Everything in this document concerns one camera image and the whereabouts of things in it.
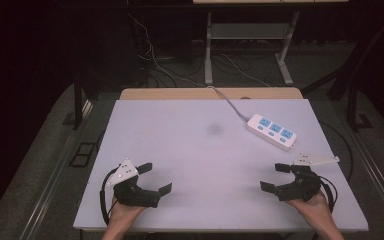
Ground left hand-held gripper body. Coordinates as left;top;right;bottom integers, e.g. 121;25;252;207
105;158;161;209

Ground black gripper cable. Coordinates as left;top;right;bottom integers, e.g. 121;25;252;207
318;175;339;214
99;167;119;227

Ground black stand leg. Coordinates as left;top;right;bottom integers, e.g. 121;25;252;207
345;63;374;132
72;71;85;131

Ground thin white floor cable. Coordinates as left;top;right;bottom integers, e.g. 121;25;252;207
219;52;272;88
127;12;208;88

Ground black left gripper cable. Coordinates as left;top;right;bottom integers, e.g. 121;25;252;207
99;167;119;227

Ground black floor cable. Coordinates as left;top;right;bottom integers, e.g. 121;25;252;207
319;120;355;184

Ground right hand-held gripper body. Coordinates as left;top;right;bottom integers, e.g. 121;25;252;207
276;152;341;203

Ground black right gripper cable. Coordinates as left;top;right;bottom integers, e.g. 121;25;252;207
318;175;339;214

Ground grey metal desk frame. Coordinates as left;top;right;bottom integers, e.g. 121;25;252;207
204;10;302;87

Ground person's right hand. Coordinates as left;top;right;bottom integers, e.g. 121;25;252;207
284;191;334;228

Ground metal floor rail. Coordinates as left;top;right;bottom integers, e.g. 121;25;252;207
19;99;95;240
345;128;384;229

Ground white power strip blue sockets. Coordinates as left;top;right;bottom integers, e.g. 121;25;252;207
245;113;298;152

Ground black rectangular floor frame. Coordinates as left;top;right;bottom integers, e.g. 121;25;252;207
68;142;97;168

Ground person's left hand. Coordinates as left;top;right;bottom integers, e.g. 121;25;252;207
107;195;147;230

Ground white power strip cable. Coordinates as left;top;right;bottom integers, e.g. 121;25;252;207
206;85;252;123

